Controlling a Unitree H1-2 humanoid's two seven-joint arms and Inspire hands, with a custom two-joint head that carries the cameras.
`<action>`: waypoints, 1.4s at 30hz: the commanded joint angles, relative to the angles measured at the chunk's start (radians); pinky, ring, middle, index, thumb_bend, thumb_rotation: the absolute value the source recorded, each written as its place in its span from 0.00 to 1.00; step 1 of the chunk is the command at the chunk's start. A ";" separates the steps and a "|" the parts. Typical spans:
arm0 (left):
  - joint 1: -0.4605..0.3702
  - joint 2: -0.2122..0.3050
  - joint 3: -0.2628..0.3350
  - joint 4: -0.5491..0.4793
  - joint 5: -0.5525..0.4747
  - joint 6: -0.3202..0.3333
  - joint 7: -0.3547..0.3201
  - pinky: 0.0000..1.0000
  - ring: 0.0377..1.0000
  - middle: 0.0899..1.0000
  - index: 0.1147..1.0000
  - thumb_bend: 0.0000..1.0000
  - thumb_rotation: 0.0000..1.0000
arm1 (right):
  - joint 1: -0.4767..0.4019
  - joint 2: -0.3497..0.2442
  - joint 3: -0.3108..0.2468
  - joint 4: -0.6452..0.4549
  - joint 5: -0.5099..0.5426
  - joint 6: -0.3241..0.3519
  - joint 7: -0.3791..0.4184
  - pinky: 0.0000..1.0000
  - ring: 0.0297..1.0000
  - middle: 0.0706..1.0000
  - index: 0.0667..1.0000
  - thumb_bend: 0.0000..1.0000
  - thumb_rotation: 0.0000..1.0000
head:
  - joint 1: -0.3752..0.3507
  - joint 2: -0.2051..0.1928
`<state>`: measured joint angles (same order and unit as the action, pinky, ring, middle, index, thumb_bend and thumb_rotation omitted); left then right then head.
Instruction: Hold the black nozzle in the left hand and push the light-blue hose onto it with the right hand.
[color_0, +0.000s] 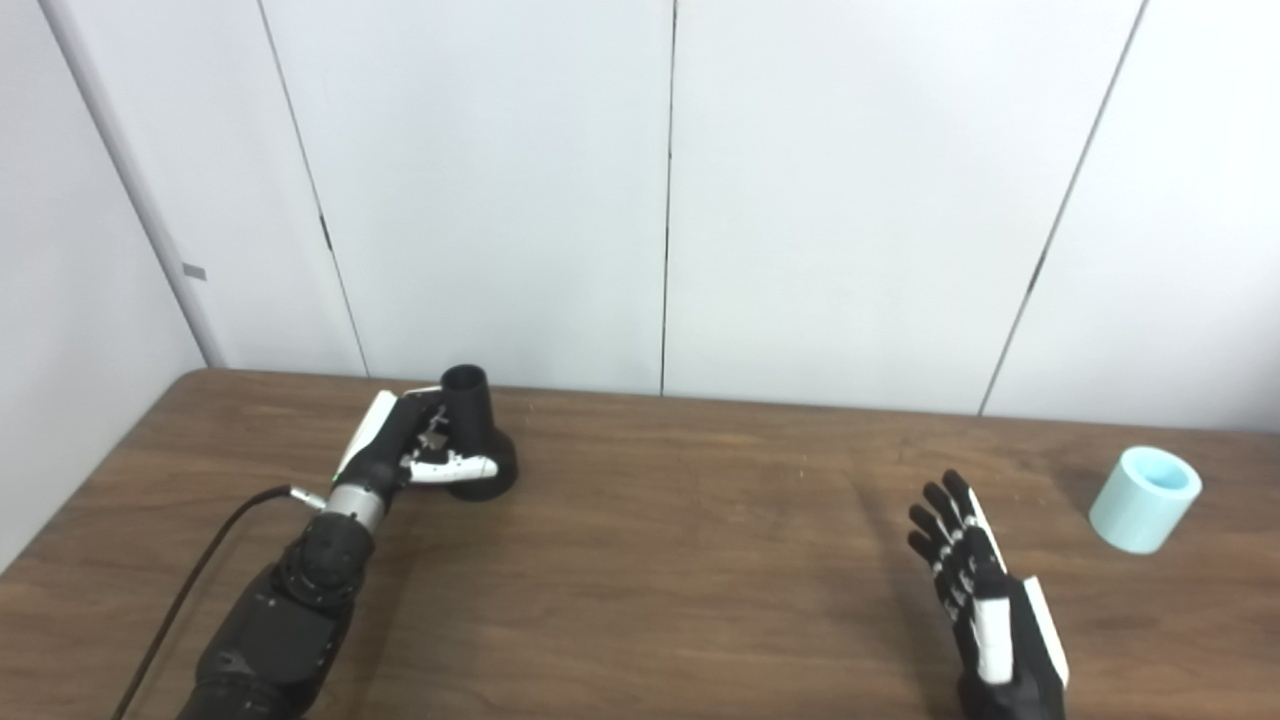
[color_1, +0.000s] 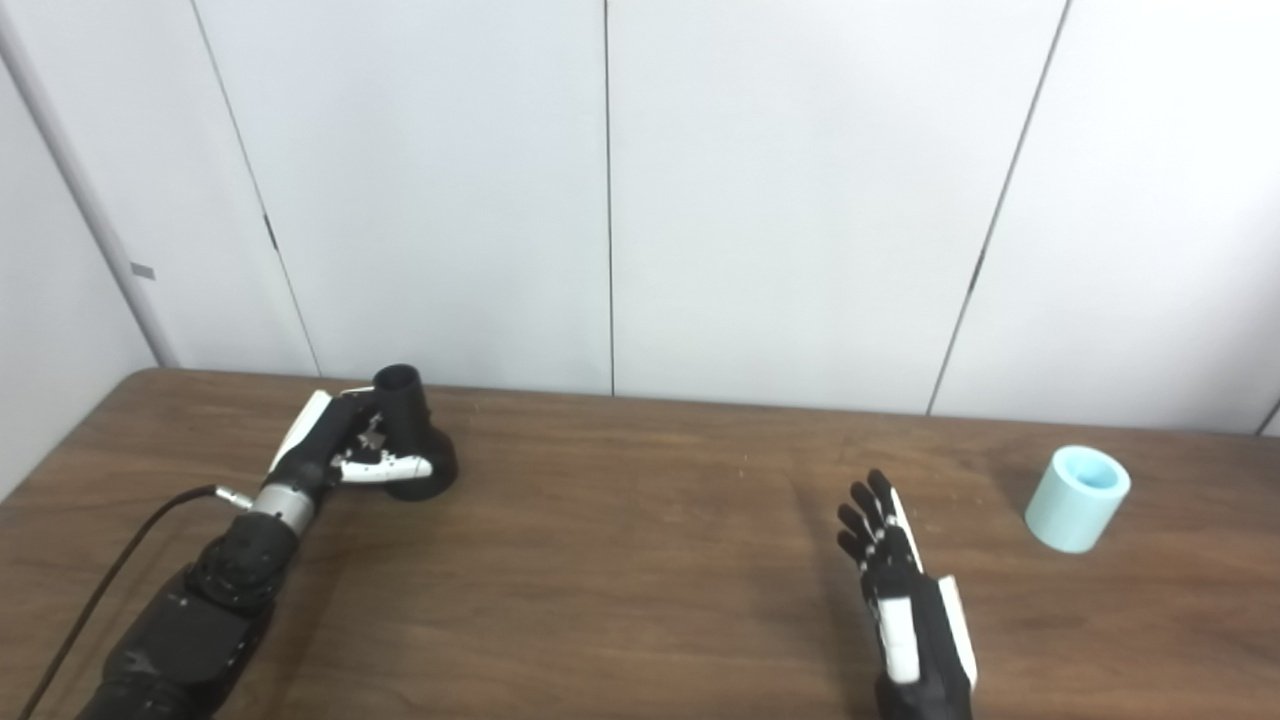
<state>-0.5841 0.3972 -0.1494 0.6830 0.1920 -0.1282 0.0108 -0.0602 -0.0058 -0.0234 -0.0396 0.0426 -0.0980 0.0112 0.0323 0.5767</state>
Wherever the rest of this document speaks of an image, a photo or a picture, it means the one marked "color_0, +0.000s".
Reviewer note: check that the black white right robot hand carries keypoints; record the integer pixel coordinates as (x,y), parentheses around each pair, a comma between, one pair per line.
(1025,650)

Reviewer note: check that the small grey post label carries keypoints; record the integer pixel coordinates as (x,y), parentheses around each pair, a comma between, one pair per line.
(194,272)

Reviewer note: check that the dark wall panel seam clip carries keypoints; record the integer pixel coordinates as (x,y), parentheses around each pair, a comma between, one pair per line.
(325,233)

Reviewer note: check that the white wall corner post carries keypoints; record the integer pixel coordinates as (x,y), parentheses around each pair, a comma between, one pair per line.
(140,200)

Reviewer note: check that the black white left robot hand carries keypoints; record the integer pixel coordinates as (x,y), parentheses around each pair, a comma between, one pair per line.
(395,440)

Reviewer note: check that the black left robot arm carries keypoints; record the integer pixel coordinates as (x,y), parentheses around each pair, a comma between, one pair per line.
(280,620)

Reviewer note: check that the black funnel-shaped nozzle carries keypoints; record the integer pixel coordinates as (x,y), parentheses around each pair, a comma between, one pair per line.
(468,420)

